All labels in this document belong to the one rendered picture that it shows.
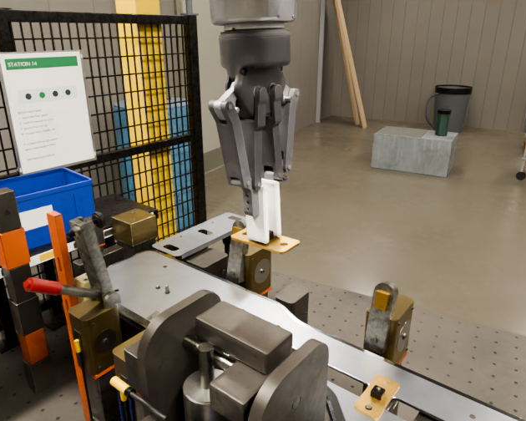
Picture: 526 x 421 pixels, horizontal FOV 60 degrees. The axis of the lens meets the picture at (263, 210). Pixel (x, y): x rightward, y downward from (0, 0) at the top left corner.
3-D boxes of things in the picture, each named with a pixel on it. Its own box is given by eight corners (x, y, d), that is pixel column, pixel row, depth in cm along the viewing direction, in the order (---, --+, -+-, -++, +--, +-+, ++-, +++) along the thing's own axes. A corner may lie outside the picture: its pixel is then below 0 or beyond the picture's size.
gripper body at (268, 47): (255, 25, 42) (260, 125, 45) (306, 25, 48) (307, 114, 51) (199, 30, 47) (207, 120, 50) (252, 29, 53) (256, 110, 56)
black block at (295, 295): (313, 391, 110) (319, 285, 99) (290, 416, 102) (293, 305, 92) (295, 381, 113) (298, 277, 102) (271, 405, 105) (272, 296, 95)
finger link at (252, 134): (268, 86, 48) (260, 87, 47) (266, 190, 51) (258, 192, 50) (240, 86, 50) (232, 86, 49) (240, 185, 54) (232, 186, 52)
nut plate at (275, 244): (301, 243, 55) (301, 234, 54) (282, 255, 52) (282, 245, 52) (249, 228, 60) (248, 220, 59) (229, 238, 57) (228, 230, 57)
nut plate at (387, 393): (377, 375, 72) (377, 368, 71) (401, 386, 69) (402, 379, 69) (352, 408, 65) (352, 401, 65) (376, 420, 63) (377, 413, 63)
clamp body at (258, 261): (280, 358, 121) (281, 238, 108) (251, 383, 112) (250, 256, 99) (260, 348, 124) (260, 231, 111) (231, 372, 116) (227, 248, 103)
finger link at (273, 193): (255, 179, 55) (260, 177, 55) (259, 232, 57) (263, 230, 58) (275, 182, 53) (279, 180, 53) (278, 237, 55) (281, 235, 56)
